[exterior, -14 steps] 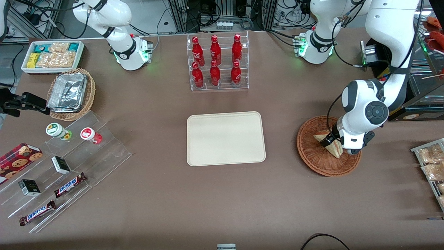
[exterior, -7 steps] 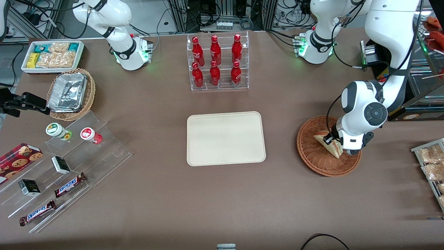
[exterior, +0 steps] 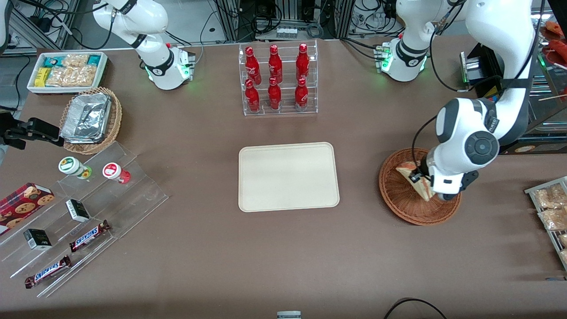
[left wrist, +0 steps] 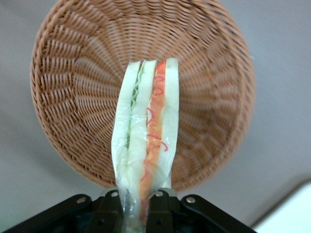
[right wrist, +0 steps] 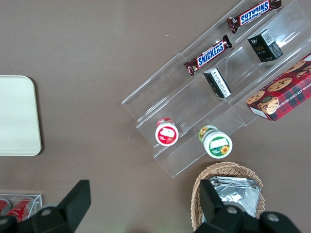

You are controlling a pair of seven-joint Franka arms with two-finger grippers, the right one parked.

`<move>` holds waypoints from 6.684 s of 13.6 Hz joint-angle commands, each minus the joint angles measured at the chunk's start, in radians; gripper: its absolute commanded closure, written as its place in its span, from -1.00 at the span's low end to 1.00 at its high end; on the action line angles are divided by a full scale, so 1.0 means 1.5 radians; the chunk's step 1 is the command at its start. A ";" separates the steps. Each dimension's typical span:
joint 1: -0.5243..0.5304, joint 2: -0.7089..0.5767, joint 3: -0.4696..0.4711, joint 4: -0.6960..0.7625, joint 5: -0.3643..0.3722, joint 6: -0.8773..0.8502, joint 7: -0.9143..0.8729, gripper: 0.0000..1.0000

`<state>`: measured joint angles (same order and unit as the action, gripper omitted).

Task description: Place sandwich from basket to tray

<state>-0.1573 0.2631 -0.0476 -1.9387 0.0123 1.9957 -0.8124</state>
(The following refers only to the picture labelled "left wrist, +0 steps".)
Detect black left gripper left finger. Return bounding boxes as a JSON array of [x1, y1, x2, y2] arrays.
[[0, 190, 127, 233]]

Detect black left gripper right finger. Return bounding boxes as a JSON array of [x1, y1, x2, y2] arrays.
[[145, 190, 258, 233]]

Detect triangle sandwich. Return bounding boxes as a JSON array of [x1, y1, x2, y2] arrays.
[[110, 57, 180, 233]]

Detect brown round wicker basket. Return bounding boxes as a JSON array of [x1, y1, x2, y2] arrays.
[[29, 0, 256, 194]]

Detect beige rectangular tray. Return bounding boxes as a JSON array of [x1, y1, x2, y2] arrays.
[[252, 179, 311, 233]]

